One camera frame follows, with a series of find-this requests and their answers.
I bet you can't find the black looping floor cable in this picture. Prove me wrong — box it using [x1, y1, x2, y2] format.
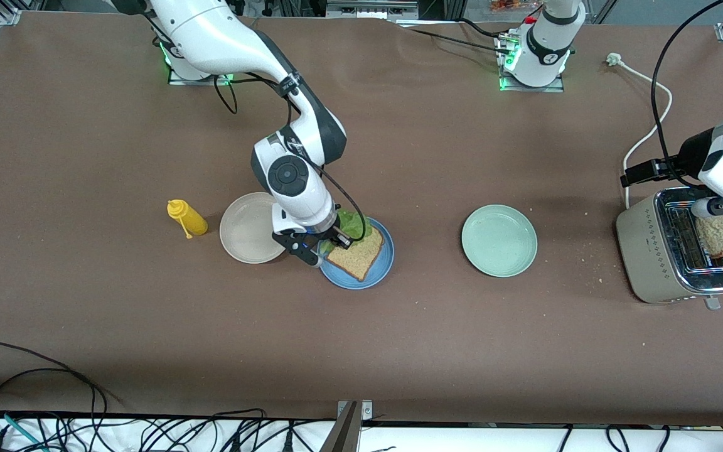
[0, 342, 108, 418]

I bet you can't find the blue round plate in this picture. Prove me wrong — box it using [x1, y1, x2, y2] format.
[316, 215, 395, 290]

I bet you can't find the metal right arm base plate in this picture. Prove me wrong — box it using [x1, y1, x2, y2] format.
[168, 60, 238, 85]

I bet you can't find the white toaster power cord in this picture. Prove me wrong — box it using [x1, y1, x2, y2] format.
[606, 53, 674, 210]

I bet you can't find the green lettuce leaf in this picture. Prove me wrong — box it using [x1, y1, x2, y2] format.
[319, 211, 373, 258]

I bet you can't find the mint green round plate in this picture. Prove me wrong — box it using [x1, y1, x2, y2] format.
[461, 205, 538, 278]

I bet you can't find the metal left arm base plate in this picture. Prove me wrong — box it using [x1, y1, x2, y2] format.
[498, 35, 566, 94]

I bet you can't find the beige chrome-topped toaster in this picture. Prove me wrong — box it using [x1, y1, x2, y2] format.
[615, 186, 723, 311]

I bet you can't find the beige round plate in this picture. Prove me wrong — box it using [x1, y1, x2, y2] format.
[219, 192, 290, 264]

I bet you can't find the black base power cable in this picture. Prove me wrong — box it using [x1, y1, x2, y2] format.
[407, 26, 513, 55]

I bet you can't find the silver metal box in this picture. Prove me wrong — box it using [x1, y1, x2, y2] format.
[326, 0, 419, 19]

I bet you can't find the brown table cover mat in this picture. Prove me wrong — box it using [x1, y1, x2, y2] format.
[0, 9, 723, 428]

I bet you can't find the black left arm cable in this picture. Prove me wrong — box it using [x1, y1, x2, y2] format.
[650, 0, 723, 183]

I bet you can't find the brown toasted bread slice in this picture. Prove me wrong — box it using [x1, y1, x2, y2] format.
[326, 234, 385, 282]
[694, 213, 723, 259]

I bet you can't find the metal corner bracket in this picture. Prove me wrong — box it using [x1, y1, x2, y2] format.
[336, 400, 373, 422]

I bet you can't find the yellow mustard squeeze bottle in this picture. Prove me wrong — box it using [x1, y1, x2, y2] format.
[167, 199, 208, 240]

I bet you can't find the teal cable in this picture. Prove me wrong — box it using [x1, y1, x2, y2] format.
[0, 408, 48, 452]

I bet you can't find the aluminium profile strut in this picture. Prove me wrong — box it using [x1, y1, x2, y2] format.
[319, 402, 362, 452]

